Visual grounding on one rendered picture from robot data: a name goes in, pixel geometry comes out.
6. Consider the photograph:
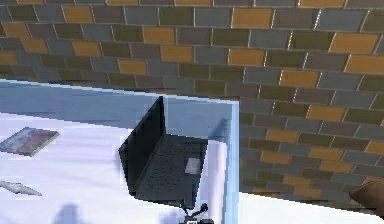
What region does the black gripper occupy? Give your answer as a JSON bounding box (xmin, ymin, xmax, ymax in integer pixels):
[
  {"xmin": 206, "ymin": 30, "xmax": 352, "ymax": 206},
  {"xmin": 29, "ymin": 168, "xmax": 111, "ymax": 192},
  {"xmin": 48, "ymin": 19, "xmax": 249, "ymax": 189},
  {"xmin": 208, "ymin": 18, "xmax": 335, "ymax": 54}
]
[{"xmin": 180, "ymin": 203, "xmax": 210, "ymax": 220}]

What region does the black laptop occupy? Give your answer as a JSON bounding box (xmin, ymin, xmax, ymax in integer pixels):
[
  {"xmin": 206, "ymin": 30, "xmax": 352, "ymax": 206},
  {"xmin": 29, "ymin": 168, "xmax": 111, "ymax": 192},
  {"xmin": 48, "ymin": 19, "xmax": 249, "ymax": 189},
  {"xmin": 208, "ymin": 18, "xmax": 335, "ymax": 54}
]
[{"xmin": 118, "ymin": 95, "xmax": 210, "ymax": 210}]

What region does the brown cushion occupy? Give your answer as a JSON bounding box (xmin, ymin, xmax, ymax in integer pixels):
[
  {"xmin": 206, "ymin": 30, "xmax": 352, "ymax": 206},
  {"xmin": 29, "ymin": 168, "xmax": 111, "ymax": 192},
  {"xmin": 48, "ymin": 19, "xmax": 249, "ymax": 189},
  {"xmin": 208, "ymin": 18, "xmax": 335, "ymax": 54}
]
[{"xmin": 348, "ymin": 180, "xmax": 384, "ymax": 220}]

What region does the grey pencil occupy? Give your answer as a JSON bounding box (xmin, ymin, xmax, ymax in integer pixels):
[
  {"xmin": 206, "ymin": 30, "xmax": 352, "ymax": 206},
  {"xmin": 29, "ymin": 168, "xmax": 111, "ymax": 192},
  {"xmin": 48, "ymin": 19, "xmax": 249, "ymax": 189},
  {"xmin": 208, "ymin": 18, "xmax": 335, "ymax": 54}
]
[{"xmin": 0, "ymin": 180, "xmax": 43, "ymax": 197}]

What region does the grey and red book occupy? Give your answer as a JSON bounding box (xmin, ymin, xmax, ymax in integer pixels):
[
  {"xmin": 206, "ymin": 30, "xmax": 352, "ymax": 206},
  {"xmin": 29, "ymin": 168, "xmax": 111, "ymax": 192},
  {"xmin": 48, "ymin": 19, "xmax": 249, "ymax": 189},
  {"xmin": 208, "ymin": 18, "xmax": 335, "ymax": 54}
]
[{"xmin": 0, "ymin": 126, "xmax": 61, "ymax": 157}]

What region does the white bed with blue frame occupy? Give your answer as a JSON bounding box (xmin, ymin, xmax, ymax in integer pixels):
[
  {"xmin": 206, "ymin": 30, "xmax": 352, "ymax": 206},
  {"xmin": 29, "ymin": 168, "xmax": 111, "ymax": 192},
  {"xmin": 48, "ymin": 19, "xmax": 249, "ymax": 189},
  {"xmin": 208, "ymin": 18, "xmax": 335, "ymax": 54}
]
[{"xmin": 0, "ymin": 78, "xmax": 241, "ymax": 224}]

